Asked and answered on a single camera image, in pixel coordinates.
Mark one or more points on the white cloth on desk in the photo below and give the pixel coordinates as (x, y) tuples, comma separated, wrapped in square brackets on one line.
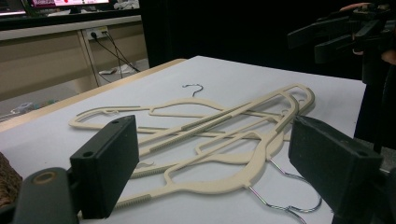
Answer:
[(126, 4)]

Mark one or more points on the cream plastic clothes hanger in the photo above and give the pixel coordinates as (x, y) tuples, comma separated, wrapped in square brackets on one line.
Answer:
[(186, 102), (230, 157), (218, 186)]

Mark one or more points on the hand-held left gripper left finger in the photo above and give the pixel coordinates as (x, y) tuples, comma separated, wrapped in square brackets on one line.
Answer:
[(102, 165)]

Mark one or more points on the brown woven basket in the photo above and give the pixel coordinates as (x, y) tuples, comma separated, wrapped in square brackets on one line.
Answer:
[(7, 180)]

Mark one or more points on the clear plastic clutter on floor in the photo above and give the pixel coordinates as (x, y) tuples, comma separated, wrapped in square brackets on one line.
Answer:
[(28, 107)]

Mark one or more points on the white adapter on floor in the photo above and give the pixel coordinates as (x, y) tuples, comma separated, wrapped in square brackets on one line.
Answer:
[(109, 71)]

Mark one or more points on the black curtain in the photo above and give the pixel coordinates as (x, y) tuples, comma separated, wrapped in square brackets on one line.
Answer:
[(233, 28)]

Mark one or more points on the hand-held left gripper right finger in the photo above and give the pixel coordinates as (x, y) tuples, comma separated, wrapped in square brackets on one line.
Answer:
[(330, 161)]

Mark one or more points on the white power outlet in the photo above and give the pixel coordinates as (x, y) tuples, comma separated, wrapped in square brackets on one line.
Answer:
[(97, 32)]

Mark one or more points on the monitor with pink screen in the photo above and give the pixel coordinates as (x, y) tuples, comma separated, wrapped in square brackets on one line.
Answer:
[(68, 2)]

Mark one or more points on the beige office desk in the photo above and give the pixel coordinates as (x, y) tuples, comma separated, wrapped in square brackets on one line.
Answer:
[(40, 65)]

